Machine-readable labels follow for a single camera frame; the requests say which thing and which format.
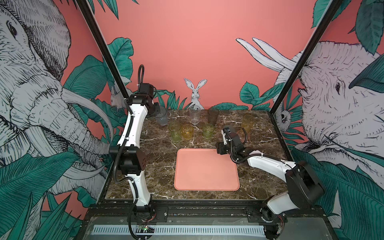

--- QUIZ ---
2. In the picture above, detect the tall blue-grey clear tumbler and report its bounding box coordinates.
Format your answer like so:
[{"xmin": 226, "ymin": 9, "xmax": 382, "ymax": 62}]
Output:
[{"xmin": 155, "ymin": 106, "xmax": 168, "ymax": 126}]

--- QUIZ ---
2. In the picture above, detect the pink plastic tray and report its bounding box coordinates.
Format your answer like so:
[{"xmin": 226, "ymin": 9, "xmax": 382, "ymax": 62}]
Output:
[{"xmin": 174, "ymin": 149, "xmax": 240, "ymax": 192}]

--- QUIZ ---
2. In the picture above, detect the tall light green tumbler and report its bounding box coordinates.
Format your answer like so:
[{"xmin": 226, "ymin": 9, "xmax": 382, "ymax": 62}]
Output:
[{"xmin": 169, "ymin": 121, "xmax": 182, "ymax": 143}]

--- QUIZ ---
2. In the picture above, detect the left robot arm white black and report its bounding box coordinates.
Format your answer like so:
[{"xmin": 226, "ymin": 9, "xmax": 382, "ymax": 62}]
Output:
[{"xmin": 110, "ymin": 83, "xmax": 160, "ymax": 212}]

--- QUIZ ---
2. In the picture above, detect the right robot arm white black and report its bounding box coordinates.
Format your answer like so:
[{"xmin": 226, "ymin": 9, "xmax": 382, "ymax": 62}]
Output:
[{"xmin": 216, "ymin": 125, "xmax": 326, "ymax": 223}]

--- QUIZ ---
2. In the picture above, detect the tall yellow tumbler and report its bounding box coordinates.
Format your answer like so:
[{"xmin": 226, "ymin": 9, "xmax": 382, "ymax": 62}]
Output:
[{"xmin": 241, "ymin": 114, "xmax": 255, "ymax": 134}]

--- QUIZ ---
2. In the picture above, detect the short green tumbler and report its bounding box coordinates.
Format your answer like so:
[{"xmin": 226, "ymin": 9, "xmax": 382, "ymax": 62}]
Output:
[{"xmin": 203, "ymin": 123, "xmax": 215, "ymax": 140}]

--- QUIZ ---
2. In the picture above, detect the tall dark grey tumbler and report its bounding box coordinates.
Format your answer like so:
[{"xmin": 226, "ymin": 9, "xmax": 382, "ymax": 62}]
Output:
[{"xmin": 208, "ymin": 107, "xmax": 220, "ymax": 126}]

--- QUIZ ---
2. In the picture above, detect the short yellow tumbler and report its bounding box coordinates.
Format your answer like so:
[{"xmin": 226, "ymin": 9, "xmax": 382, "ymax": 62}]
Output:
[{"xmin": 181, "ymin": 124, "xmax": 194, "ymax": 140}]

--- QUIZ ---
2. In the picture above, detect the white perforated strip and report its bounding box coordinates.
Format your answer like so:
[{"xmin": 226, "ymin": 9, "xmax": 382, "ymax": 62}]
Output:
[{"xmin": 91, "ymin": 225, "xmax": 265, "ymax": 237}]

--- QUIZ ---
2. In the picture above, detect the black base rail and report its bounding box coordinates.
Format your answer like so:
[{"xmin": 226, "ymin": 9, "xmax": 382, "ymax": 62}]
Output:
[{"xmin": 86, "ymin": 199, "xmax": 326, "ymax": 224}]

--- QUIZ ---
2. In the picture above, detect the left black frame post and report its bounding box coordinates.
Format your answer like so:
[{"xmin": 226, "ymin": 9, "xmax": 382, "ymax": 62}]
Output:
[{"xmin": 76, "ymin": 0, "xmax": 130, "ymax": 108}]

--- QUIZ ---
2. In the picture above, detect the black frame post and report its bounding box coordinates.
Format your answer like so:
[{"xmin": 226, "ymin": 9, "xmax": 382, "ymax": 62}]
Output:
[
  {"xmin": 269, "ymin": 0, "xmax": 343, "ymax": 115},
  {"xmin": 76, "ymin": 0, "xmax": 130, "ymax": 108}
]

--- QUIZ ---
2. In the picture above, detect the right black frame post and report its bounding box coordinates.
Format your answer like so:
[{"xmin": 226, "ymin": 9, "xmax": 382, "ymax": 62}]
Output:
[{"xmin": 269, "ymin": 0, "xmax": 343, "ymax": 115}]

